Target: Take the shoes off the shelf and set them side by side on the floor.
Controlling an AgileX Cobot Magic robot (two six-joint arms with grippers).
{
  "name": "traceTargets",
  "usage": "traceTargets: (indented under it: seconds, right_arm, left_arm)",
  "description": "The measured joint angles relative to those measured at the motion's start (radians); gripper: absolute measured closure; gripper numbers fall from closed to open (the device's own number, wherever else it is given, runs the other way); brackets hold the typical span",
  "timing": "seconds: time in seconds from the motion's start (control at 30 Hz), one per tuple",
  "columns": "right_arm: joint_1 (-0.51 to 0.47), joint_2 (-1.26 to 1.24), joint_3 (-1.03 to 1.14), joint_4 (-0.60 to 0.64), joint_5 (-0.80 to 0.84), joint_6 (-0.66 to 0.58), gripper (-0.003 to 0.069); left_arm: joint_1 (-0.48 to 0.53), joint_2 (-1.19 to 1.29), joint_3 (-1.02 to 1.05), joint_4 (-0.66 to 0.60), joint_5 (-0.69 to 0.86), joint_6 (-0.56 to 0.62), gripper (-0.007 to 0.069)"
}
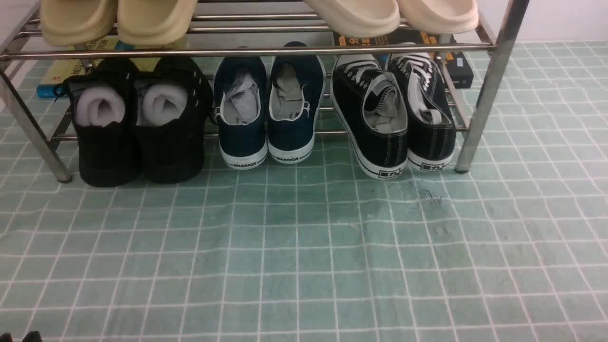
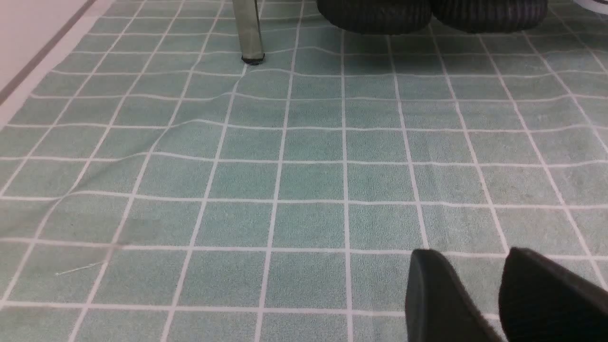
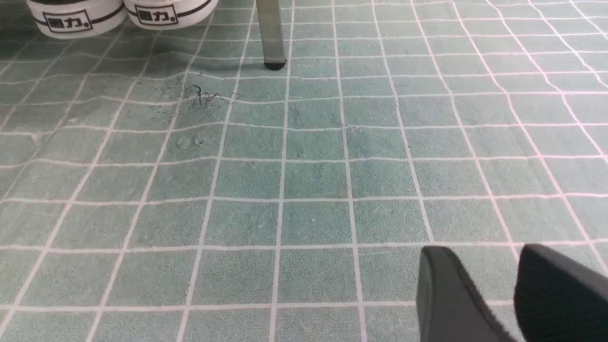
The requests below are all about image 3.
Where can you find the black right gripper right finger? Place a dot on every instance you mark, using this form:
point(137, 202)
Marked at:
point(557, 299)

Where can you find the metal rack leg right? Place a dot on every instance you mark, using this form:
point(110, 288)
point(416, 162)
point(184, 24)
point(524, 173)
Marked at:
point(271, 32)

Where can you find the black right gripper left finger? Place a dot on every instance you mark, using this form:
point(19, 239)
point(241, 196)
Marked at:
point(449, 305)

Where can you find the green grid floor mat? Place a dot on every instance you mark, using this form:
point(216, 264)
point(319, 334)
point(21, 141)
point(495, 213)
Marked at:
point(165, 186)

